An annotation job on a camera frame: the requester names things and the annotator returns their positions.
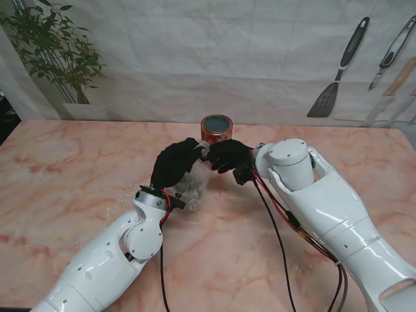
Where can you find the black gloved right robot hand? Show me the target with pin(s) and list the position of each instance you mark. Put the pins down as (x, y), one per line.
(230, 154)

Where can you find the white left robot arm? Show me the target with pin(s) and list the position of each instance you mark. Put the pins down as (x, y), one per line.
(107, 260)

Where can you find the clear plastic bag of teabags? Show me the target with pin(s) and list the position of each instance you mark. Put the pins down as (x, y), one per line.
(195, 185)

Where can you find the black slotted spatula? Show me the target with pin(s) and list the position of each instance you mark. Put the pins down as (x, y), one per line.
(321, 104)

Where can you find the green leafy plant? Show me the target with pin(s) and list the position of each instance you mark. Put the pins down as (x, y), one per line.
(52, 45)

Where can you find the red floral tea canister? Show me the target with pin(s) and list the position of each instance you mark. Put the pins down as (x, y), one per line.
(216, 131)

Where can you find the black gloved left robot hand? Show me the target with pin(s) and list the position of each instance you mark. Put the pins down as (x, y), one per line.
(174, 162)

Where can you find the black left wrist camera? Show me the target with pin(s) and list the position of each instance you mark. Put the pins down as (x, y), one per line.
(177, 201)

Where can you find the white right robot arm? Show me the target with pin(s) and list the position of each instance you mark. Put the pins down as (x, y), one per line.
(325, 208)

